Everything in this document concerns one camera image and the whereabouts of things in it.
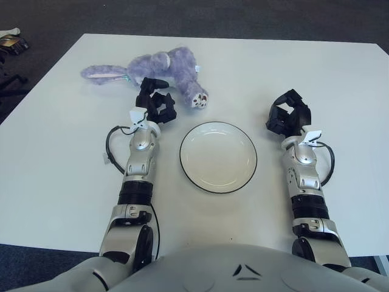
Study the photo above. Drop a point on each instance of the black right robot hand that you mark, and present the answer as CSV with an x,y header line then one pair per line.
x,y
299,115

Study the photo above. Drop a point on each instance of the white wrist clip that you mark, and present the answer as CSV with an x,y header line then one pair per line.
x,y
136,115
311,137

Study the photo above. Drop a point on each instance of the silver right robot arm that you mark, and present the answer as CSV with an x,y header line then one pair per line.
x,y
307,179

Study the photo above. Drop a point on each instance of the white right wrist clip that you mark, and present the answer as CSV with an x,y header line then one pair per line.
x,y
311,137

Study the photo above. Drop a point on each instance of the white object on floor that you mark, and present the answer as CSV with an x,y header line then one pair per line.
x,y
12,30

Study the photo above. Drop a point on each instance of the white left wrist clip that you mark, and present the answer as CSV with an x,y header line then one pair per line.
x,y
136,115

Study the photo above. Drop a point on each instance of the dark box on floor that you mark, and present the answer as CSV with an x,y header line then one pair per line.
x,y
15,44

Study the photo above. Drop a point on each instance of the black chair base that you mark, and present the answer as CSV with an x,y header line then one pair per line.
x,y
12,80

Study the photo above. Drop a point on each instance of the purple plush bunny doll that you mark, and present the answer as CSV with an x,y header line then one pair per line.
x,y
176,67

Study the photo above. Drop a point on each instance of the grey table leg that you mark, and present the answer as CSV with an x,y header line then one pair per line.
x,y
381,263

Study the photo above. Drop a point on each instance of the white plate black rim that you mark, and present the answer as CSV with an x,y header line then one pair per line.
x,y
218,158

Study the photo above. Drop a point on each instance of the grey robot torso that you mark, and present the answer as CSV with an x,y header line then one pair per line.
x,y
212,267

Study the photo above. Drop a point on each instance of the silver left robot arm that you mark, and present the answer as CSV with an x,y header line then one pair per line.
x,y
138,170

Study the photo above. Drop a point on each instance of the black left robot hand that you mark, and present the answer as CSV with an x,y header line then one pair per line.
x,y
158,109

